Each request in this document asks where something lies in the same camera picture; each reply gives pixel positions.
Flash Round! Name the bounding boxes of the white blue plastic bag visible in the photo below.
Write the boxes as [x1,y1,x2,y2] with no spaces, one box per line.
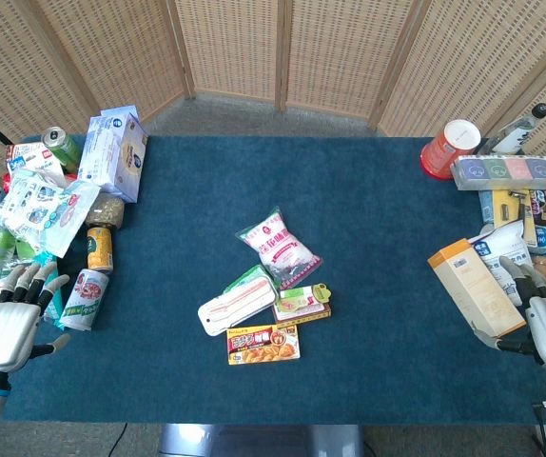
[0,167,102,259]

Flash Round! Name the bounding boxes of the orange paper cup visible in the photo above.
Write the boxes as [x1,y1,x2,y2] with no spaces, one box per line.
[419,118,482,181]

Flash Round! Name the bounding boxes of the white green flat packet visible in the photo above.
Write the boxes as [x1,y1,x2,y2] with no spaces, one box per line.
[197,277,279,337]

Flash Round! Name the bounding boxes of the yellow curry box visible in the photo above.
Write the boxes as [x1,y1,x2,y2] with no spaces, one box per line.
[226,324,302,366]

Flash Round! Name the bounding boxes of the green drink can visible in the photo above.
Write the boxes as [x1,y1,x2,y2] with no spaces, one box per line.
[41,126,84,174]

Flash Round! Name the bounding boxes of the razor blister pack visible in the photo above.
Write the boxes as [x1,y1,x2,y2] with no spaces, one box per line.
[493,188,538,248]

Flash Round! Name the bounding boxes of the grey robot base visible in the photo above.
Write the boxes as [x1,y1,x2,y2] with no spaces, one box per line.
[158,423,365,457]

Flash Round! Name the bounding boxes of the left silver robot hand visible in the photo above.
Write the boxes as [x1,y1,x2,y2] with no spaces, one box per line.
[0,261,72,373]

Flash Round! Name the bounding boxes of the multicolour box pack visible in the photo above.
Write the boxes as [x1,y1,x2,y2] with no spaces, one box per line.
[450,154,546,191]

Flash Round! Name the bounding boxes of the teal plastic packet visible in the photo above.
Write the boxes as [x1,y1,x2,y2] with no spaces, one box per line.
[34,251,68,328]

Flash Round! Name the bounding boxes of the beige orange tall box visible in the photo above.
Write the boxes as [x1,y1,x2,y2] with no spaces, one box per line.
[427,238,527,337]

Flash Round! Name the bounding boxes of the white red green can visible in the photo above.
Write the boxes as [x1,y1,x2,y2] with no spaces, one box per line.
[58,268,110,331]

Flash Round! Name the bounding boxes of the pink white snack bag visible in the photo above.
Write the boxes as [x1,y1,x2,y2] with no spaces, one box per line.
[235,206,323,289]

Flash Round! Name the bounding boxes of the white blue pouch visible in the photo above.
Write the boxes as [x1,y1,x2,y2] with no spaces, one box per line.
[467,219,540,308]

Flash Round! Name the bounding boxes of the green white wrapped packet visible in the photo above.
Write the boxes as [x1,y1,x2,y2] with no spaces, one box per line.
[223,264,282,297]

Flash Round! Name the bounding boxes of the clear bottle black cap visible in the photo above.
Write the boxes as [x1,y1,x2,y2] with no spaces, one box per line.
[490,103,546,156]

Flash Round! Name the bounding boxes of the small green pink box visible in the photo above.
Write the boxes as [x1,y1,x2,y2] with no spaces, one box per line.
[271,283,333,325]

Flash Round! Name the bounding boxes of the yellow drink can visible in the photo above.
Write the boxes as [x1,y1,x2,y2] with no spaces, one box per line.
[86,226,114,273]

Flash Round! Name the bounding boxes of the blue table mat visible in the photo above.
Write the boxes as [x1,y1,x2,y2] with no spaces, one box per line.
[0,134,546,426]

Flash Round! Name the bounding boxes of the woven bamboo folding screen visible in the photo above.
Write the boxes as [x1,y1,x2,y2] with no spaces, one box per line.
[0,0,546,306]

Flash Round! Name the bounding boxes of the dark purple packet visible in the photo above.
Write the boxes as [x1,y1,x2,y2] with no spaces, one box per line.
[529,189,546,229]

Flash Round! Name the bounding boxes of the red white snack pack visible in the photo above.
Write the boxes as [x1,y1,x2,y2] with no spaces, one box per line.
[5,142,58,173]

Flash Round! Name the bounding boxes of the brown grain jar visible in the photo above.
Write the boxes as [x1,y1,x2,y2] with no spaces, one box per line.
[85,193,127,230]

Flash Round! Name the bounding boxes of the white blue carton box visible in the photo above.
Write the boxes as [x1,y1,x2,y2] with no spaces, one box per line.
[76,105,149,205]

